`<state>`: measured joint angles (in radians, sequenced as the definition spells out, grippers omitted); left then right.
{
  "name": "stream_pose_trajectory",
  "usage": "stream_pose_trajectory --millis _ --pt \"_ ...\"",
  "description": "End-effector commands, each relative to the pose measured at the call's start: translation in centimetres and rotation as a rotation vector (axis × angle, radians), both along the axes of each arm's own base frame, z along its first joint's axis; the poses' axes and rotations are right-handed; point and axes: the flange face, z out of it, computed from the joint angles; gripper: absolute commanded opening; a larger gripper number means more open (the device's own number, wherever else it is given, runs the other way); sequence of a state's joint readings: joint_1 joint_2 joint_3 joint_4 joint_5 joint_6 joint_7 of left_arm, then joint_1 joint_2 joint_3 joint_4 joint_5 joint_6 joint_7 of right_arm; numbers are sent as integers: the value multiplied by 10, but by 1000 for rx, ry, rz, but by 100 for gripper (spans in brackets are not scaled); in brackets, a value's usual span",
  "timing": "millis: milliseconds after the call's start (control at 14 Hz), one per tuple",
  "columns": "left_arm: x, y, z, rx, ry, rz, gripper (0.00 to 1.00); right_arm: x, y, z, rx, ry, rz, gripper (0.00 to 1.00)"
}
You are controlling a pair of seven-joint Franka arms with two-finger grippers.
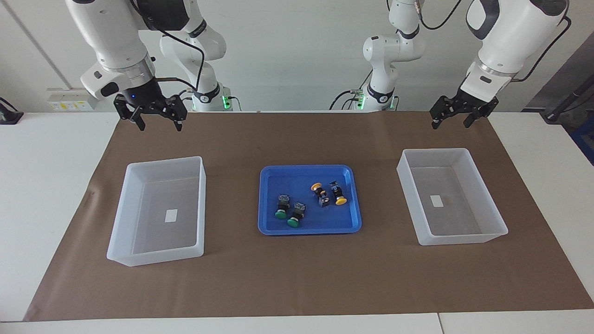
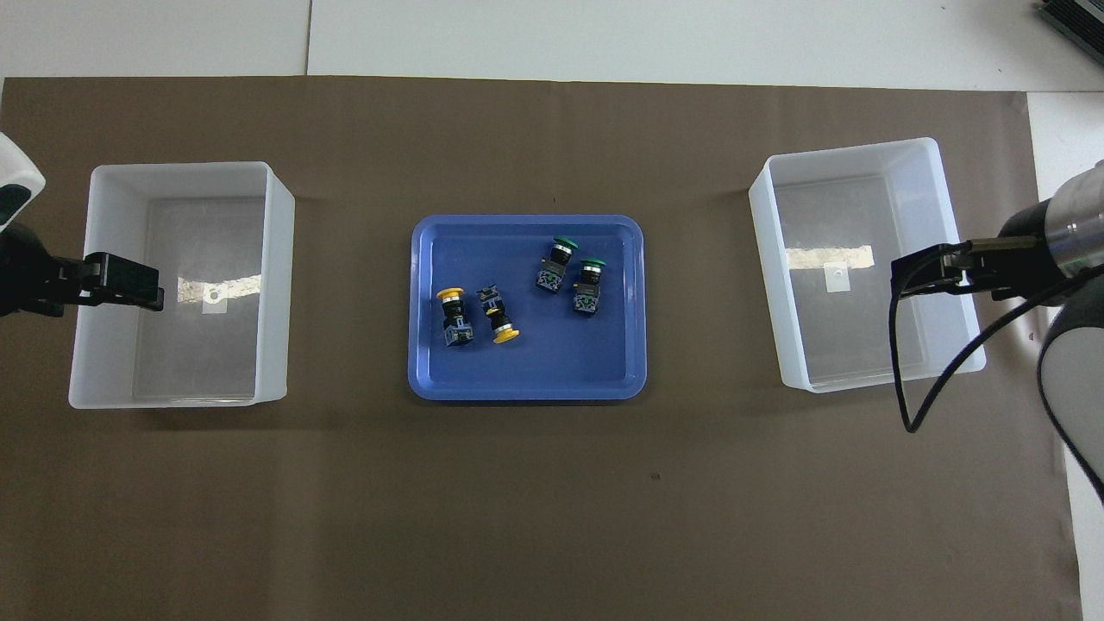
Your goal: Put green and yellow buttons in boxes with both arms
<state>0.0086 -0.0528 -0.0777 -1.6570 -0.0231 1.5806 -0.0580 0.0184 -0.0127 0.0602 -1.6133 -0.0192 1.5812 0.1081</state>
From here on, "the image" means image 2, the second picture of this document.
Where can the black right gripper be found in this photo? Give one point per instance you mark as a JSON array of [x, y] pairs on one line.
[[1031, 272]]

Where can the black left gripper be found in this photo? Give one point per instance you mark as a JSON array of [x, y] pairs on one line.
[[30, 276]]

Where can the yellow push button switch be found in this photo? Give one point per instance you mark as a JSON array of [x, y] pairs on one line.
[[497, 312], [454, 319]]

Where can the green push button switch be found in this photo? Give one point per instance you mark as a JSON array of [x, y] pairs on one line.
[[590, 286], [555, 263]]

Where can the white box sticker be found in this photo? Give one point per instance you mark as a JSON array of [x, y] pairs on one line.
[[835, 278], [213, 302]]

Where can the translucent white plastic box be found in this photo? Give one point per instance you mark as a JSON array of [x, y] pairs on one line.
[[854, 345], [198, 362]]

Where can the black ribbed device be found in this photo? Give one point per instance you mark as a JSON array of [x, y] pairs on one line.
[[1078, 21]]

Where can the blue plastic tray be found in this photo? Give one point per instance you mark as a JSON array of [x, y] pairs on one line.
[[526, 362]]

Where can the brown table mat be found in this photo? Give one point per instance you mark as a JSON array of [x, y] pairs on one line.
[[535, 500]]

